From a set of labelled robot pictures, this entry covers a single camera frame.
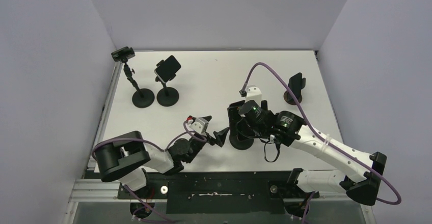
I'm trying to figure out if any black round-base phone stand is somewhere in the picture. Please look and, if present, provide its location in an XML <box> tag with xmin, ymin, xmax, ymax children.
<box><xmin>229</xmin><ymin>134</ymin><xmax>254</xmax><ymax>150</ymax></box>

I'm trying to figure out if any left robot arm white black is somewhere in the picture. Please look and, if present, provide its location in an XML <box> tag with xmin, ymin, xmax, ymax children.
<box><xmin>91</xmin><ymin>116</ymin><xmax>229</xmax><ymax>198</ymax></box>

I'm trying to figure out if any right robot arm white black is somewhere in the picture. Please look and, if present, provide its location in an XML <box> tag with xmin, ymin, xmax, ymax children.
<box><xmin>227</xmin><ymin>100</ymin><xmax>387</xmax><ymax>206</ymax></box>

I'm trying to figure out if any brown wooden round phone stand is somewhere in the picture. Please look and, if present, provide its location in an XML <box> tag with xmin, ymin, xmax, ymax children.
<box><xmin>283</xmin><ymin>91</ymin><xmax>303</xmax><ymax>105</ymax></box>

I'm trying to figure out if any tall black tripod phone stand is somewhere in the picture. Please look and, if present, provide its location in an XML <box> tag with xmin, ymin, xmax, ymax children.
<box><xmin>121</xmin><ymin>59</ymin><xmax>155</xmax><ymax>108</ymax></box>

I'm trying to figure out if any dark blue-edged smartphone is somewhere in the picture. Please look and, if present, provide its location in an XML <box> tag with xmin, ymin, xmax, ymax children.
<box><xmin>288</xmin><ymin>72</ymin><xmax>306</xmax><ymax>102</ymax></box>

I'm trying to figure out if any black smartphone white edge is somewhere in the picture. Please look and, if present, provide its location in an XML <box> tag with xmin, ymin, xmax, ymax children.
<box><xmin>154</xmin><ymin>55</ymin><xmax>181</xmax><ymax>83</ymax></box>

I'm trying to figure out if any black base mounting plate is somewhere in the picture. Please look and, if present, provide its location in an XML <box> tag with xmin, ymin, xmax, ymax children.
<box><xmin>134</xmin><ymin>171</ymin><xmax>311</xmax><ymax>214</ymax></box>

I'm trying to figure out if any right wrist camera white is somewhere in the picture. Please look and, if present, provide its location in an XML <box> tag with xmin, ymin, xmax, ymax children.
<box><xmin>239</xmin><ymin>85</ymin><xmax>262</xmax><ymax>105</ymax></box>

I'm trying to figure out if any aluminium frame rail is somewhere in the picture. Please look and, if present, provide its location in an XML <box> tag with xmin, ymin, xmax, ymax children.
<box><xmin>62</xmin><ymin>64</ymin><xmax>122</xmax><ymax>223</ymax></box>

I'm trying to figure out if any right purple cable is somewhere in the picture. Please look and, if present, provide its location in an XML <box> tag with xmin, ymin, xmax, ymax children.
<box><xmin>239</xmin><ymin>62</ymin><xmax>402</xmax><ymax>206</ymax></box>

